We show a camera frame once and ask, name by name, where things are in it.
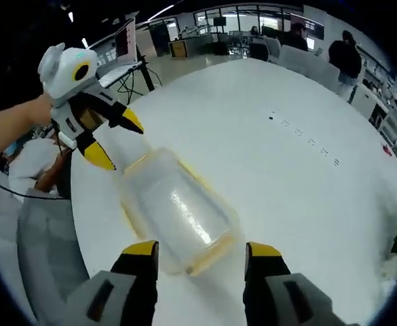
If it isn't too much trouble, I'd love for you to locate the wall screen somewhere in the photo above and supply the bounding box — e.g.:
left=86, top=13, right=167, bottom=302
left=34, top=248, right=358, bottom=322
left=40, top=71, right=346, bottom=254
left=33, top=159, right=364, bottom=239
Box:
left=303, top=18, right=325, bottom=40

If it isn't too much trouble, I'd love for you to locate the person's white shirt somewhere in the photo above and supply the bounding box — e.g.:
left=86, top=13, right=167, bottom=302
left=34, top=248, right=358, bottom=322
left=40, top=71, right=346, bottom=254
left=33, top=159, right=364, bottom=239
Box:
left=7, top=137, right=71, bottom=198

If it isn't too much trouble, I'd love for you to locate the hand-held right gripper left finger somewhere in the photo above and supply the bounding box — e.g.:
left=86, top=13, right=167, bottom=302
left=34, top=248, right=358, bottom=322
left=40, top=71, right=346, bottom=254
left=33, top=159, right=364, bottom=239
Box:
left=64, top=240, right=160, bottom=326

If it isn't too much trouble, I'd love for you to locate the clear container with yellow buckle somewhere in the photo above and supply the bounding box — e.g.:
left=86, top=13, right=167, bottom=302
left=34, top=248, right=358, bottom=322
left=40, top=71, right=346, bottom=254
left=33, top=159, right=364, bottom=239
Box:
left=119, top=146, right=242, bottom=276

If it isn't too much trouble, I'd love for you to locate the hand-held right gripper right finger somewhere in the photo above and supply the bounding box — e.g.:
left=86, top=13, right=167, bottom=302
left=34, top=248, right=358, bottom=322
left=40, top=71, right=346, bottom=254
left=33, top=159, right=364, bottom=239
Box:
left=242, top=241, right=348, bottom=326

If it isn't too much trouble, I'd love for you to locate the white desk with black legs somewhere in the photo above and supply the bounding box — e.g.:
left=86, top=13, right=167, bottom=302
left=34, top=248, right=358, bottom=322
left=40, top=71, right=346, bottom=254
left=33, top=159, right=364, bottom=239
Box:
left=115, top=56, right=155, bottom=103

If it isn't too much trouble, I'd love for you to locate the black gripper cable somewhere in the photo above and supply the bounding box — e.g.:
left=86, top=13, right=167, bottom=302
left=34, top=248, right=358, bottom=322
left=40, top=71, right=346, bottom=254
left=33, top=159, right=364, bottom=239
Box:
left=0, top=124, right=72, bottom=202

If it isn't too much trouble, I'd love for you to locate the open white laptop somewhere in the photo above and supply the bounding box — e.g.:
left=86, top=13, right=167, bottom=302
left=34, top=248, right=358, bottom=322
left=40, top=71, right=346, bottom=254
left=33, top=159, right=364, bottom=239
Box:
left=98, top=17, right=144, bottom=88

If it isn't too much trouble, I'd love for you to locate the white office chair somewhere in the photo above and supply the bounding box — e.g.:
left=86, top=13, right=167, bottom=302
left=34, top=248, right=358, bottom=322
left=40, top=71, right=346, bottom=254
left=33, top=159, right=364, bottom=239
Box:
left=263, top=35, right=282, bottom=64

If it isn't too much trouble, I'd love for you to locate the grey mesh office chair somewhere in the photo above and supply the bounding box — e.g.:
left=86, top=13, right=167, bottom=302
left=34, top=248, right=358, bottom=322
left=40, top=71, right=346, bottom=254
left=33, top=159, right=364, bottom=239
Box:
left=16, top=196, right=94, bottom=326

